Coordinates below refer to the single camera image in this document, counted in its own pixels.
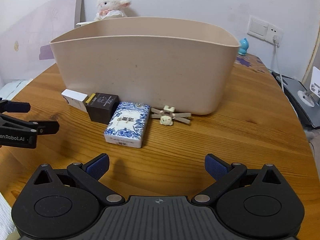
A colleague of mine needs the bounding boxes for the white bed pillow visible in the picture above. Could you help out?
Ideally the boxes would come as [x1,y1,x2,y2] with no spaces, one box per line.
[0,79,33,100]

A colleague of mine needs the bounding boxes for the white wall switch socket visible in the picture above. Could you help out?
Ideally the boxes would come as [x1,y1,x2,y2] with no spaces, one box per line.
[247,16,284,46]

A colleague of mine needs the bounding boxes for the beige plastic storage bin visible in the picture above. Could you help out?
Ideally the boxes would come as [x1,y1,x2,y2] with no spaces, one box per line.
[50,17,240,115]

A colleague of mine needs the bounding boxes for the blue white porcelain tissue pack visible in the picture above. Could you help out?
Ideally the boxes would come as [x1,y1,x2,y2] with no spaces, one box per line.
[104,102,151,148]

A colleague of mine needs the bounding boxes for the black small box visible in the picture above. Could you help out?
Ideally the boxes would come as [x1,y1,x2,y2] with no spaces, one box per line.
[85,93,119,124]

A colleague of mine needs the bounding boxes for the white power cable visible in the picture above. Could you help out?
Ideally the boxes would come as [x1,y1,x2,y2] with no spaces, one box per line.
[272,35,286,93]

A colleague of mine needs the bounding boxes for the white small box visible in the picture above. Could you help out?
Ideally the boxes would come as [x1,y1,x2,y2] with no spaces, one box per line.
[61,89,88,112]

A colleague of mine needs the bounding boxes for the blue small figurine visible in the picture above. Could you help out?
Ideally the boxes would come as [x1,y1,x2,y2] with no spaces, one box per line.
[238,38,249,56]

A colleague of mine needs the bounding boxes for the white phone stand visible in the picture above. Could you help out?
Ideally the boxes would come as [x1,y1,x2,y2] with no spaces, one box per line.
[297,66,320,107]

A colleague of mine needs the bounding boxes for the white plush lamb toy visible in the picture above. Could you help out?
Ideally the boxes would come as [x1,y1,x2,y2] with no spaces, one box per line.
[94,0,131,21]

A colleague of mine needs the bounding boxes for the lilac headboard panel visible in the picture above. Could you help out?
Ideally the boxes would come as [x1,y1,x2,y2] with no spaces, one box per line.
[1,0,82,83]

